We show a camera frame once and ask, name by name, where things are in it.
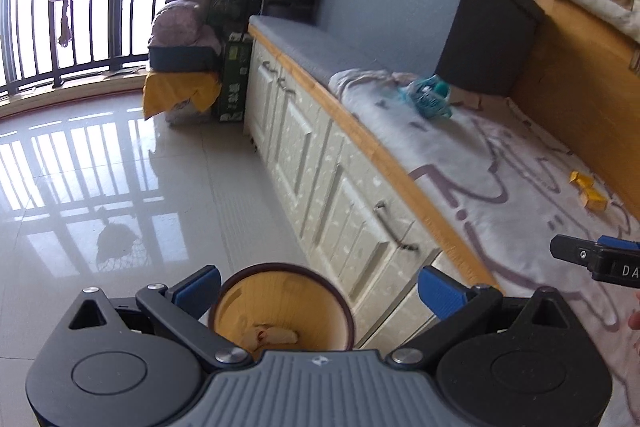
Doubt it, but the white printed bag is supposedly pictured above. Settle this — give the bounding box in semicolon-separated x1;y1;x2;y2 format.
165;92;211;126

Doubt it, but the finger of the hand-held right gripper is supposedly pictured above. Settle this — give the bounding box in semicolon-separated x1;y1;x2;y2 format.
550;234;601;265
597;235;640;253

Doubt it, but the printed blanket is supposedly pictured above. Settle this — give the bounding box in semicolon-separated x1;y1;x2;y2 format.
330;68;640;427

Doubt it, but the grey bench cushion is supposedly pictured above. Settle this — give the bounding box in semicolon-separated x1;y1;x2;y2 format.
248;14;441;90

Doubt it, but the green cardboard box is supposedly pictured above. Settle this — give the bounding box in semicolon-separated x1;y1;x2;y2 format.
216;32;253;124

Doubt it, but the pink cloth bundle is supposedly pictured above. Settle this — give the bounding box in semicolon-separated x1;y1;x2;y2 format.
149;0;223;54

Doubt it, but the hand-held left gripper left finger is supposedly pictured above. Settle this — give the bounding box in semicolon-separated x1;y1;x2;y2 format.
67;265;253;367

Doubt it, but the white tissue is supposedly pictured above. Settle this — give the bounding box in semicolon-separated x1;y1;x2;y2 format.
240;323;300;350

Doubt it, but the yellow trash bin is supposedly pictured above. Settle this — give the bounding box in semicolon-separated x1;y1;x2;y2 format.
206;262;356;363

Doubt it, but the white bench cabinet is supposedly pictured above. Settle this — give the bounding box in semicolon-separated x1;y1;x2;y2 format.
244;27;501;353

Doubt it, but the grey storage box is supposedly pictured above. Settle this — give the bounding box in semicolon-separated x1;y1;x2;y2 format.
320;0;546;96

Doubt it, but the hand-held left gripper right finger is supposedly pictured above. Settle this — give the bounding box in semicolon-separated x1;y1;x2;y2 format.
390;265;576;365

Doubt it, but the metal drawer handle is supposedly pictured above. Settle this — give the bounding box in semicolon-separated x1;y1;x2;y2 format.
374;201;420;253

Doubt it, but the small yellow box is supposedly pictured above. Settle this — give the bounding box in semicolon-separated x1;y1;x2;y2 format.
570;170;610;212

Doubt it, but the teal plastic toy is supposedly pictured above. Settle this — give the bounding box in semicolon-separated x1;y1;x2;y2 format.
398;74;455;118

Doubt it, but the yellow cloth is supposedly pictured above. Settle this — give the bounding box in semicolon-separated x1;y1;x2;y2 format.
142;68;223;120

